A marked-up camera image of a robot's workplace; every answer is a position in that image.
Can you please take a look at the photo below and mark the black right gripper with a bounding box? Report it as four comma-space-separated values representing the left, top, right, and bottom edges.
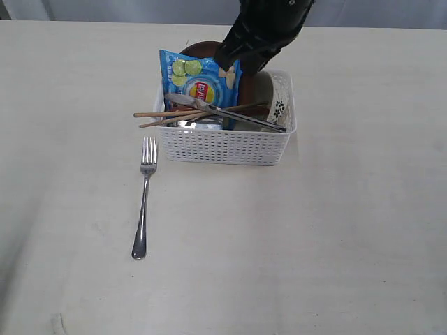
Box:
214, 15, 306, 75

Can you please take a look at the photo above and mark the silver metal fork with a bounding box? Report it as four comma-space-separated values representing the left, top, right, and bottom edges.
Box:
131, 137, 158, 260

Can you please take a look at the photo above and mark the white perforated plastic basket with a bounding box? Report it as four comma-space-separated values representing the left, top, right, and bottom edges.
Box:
159, 70, 297, 165

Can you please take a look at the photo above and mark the brown wooden chopstick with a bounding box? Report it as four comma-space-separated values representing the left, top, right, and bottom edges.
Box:
139, 105, 269, 128
133, 100, 270, 119

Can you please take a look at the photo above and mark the white ceramic bowl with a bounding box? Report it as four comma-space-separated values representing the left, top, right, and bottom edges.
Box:
254, 70, 290, 127

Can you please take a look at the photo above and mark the shiny steel cup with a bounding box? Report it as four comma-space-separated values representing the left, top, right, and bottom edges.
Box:
168, 117, 223, 131

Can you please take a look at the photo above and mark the silver table knife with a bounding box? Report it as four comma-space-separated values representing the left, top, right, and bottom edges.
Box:
164, 93, 286, 133

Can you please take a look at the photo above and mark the brown wooden plate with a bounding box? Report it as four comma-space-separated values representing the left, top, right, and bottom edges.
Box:
180, 41, 221, 59

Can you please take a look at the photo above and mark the blue chips bag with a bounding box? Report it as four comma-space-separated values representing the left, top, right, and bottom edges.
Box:
159, 50, 242, 107

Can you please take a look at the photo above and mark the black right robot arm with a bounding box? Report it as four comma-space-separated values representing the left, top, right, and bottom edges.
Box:
214, 0, 314, 76

